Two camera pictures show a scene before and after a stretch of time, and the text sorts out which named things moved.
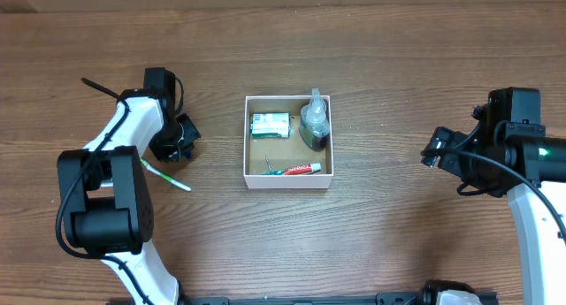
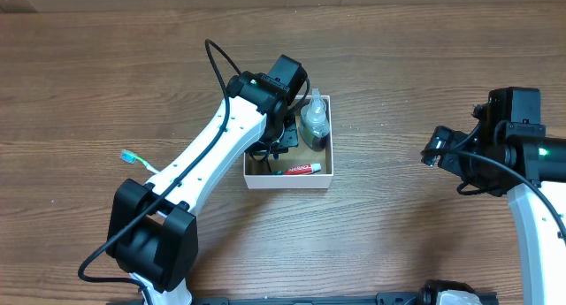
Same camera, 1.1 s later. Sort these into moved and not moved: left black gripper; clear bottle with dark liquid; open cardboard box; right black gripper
Moved: left black gripper
Not moved: right black gripper; open cardboard box; clear bottle with dark liquid
